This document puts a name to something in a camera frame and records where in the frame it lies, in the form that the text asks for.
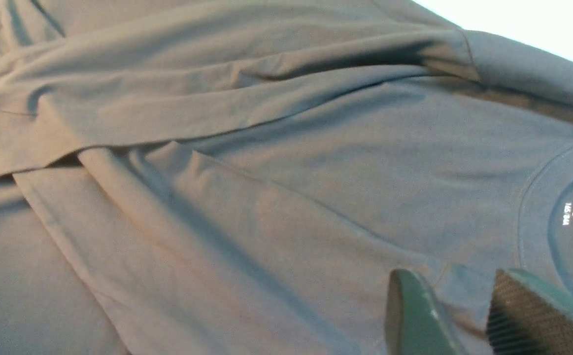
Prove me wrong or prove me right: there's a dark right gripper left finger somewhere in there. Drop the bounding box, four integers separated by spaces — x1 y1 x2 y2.
385 268 468 355

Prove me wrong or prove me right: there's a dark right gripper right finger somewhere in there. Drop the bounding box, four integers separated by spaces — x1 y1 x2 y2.
486 268 573 355

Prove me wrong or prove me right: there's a dark gray long-sleeve shirt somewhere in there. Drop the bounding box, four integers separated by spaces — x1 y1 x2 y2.
0 0 573 355

